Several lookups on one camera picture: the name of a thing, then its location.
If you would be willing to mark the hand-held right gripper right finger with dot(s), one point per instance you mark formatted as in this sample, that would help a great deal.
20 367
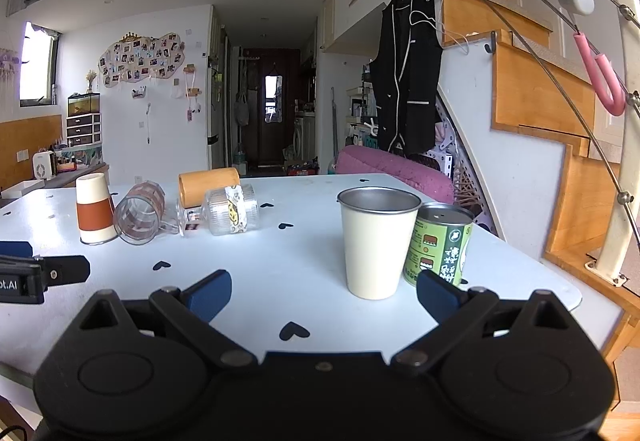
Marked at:
435 295

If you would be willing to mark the white tray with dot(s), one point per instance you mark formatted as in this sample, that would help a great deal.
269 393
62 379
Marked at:
22 187

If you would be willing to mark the small white appliance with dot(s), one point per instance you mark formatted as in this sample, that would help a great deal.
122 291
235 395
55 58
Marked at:
44 165

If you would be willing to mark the black wall hook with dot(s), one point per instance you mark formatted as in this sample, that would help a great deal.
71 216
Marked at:
491 42

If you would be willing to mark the white cup with orange band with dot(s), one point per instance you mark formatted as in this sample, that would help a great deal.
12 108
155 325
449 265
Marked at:
95 213

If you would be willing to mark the white stair railing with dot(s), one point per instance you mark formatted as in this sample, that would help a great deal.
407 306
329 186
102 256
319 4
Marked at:
617 201

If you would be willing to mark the black garment with white piping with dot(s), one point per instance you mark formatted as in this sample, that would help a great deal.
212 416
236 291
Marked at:
405 81

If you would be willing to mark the wooden side counter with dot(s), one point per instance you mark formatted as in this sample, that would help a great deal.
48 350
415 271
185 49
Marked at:
75 175

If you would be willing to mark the dark door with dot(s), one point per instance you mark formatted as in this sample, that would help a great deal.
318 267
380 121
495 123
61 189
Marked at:
277 121

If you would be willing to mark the cream metal cup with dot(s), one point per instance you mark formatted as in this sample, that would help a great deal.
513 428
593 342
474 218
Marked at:
372 246

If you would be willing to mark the cloud-shaped photo board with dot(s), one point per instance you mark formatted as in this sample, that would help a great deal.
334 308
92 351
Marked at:
142 58

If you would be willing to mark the white drawer unit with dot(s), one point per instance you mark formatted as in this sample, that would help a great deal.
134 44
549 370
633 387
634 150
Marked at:
84 130

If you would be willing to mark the green printed can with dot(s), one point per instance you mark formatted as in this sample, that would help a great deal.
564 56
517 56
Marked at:
440 241

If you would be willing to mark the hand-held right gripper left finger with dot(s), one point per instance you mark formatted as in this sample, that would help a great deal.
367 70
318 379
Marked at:
212 295

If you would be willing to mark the pink foam thigh exerciser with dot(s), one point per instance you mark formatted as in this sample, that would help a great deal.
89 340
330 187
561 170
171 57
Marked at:
602 81

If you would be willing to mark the window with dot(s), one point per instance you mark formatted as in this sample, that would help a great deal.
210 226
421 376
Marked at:
36 66

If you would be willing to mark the washing machine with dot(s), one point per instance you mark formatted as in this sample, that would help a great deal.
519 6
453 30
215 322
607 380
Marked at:
306 138

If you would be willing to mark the clear glass jar with sticker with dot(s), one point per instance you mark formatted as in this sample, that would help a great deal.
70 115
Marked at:
230 213

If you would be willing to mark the glass fish tank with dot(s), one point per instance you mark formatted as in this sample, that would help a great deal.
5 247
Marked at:
84 105

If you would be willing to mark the wooden staircase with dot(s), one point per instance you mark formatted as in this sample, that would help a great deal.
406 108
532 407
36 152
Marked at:
535 91

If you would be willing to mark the hanging tote bag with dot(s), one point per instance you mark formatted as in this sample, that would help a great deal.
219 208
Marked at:
241 111

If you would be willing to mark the plaid glass mug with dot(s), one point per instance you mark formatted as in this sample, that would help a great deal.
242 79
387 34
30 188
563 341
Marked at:
140 213

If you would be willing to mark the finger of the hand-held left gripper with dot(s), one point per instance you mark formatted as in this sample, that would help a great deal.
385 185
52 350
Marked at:
67 268
15 249

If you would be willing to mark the yellow wooden cup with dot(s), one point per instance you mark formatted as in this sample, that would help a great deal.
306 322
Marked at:
210 186

